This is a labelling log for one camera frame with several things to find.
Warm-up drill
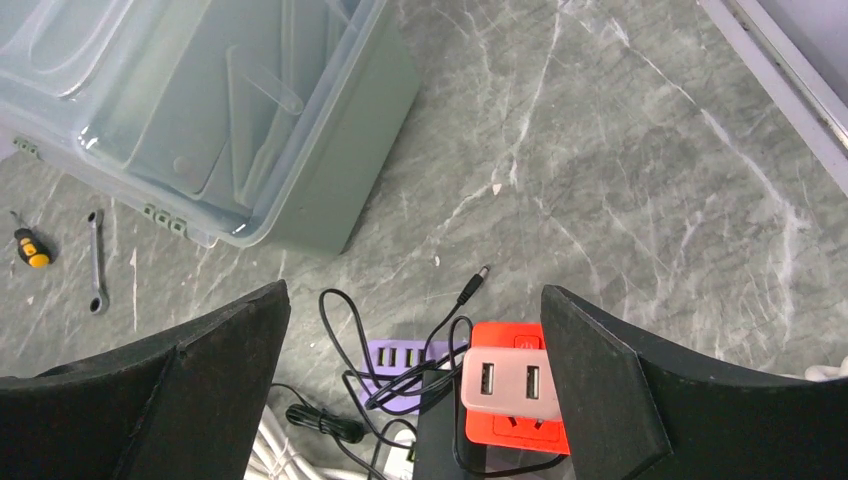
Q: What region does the red power socket cube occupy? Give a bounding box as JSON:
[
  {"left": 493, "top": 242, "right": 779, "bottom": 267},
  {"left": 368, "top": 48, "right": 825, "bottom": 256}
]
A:
[{"left": 460, "top": 322, "right": 570, "bottom": 455}]

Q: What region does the aluminium frame rail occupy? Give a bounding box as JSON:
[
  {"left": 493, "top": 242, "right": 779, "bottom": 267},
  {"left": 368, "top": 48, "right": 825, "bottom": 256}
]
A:
[{"left": 699, "top": 0, "right": 847, "bottom": 191}]

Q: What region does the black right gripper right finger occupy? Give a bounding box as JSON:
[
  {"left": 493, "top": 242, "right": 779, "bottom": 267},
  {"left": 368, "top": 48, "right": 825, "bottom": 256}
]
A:
[{"left": 540, "top": 285, "right": 847, "bottom": 479}]

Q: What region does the small yellow black screwdriver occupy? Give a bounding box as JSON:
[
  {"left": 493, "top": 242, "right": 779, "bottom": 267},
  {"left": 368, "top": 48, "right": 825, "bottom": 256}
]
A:
[{"left": 10, "top": 211, "right": 53, "bottom": 268}]

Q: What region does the silver ratchet wrench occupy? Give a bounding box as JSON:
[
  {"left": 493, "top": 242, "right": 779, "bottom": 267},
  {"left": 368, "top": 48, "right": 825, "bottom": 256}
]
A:
[{"left": 87, "top": 210, "right": 109, "bottom": 315}]

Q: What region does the white USB socket strip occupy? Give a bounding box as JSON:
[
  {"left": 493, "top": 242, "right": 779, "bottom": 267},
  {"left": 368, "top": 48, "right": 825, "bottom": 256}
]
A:
[{"left": 383, "top": 429, "right": 416, "bottom": 480}]

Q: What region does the black TP-Link power adapter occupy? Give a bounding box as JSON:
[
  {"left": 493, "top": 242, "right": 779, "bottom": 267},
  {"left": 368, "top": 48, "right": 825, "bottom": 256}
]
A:
[{"left": 318, "top": 264, "right": 570, "bottom": 480}]

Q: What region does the purple USB hub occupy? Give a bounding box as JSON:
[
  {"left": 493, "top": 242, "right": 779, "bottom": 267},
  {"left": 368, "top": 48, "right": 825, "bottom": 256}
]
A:
[{"left": 353, "top": 339, "right": 467, "bottom": 415}]

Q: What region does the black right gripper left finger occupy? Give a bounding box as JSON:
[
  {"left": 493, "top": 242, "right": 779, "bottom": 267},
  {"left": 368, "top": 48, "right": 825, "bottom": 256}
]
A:
[{"left": 1, "top": 280, "right": 291, "bottom": 479}]

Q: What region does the translucent plastic storage box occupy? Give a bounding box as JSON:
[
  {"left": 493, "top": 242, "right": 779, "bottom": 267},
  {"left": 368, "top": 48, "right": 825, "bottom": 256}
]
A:
[{"left": 1, "top": 1, "right": 420, "bottom": 256}]

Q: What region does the pink USB adapter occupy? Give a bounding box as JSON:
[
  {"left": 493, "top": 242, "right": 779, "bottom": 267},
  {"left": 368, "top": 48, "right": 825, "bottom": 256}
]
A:
[{"left": 460, "top": 347, "right": 562, "bottom": 421}]

